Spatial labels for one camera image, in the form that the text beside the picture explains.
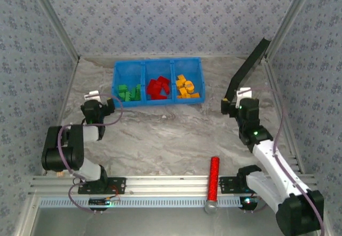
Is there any blue three-compartment bin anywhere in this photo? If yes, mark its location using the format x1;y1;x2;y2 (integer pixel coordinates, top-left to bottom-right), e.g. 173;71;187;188
111;56;206;108

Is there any black angled bar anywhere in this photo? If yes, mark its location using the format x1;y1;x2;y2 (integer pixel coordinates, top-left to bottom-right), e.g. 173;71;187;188
223;37;272;102

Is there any red glitter microphone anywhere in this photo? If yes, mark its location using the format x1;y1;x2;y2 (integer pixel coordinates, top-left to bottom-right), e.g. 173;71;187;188
204;156;221;215

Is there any right circuit board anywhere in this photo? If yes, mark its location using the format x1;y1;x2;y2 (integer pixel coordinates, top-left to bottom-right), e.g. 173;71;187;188
240;196;259;211

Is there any circuit board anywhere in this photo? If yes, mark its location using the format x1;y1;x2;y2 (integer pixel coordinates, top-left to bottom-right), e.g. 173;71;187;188
89;197;113;207
240;196;259;211

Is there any left circuit board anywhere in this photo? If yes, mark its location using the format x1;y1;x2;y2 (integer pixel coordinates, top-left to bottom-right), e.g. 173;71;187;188
89;197;113;207

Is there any grey metal sheet panel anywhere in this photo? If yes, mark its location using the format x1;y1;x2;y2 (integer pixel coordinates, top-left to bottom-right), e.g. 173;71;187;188
32;208;318;236

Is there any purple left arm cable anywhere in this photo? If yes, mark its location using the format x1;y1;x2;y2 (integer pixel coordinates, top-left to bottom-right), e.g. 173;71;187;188
57;94;124;214

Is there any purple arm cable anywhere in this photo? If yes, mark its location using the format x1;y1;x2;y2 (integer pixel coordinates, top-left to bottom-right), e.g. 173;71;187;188
239;87;326;236
57;94;124;214

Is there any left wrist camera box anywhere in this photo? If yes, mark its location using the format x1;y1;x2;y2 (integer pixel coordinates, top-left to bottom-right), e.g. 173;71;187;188
84;90;100;101

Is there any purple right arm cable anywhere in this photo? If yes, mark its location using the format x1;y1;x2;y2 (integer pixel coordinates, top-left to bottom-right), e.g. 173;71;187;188
239;87;326;236

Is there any aluminium wall rail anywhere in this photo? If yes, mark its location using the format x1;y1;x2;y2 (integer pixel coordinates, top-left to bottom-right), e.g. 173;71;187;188
79;55;249;59

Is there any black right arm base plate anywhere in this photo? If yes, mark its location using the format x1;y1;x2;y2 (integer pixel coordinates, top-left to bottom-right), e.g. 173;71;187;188
219;176;264;194

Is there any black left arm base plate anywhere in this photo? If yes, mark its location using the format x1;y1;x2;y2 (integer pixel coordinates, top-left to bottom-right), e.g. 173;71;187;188
77;177;127;195

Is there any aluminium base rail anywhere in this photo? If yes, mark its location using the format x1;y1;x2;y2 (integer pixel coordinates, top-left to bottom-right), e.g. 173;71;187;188
28;176;320;196

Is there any aluminium frame post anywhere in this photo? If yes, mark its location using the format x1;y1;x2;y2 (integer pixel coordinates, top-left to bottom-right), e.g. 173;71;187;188
266;0;320;60
26;0;81;60

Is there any grey slotted cable duct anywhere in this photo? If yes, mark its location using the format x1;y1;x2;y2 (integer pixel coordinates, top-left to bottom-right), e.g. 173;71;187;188
39;196;243;209

